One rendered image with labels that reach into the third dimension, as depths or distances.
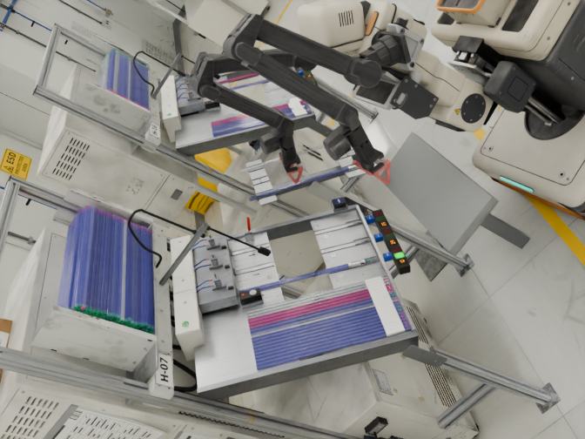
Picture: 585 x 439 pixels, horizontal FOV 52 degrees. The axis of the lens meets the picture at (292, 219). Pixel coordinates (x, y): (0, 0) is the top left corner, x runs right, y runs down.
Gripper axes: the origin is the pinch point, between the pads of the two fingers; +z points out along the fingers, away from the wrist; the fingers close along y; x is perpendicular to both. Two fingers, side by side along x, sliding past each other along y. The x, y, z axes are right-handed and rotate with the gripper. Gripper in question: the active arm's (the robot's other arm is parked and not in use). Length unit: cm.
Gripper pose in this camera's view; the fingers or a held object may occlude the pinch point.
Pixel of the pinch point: (293, 175)
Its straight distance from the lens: 243.1
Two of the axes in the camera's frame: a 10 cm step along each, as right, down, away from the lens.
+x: 9.5, -2.9, 1.1
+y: 2.5, 5.5, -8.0
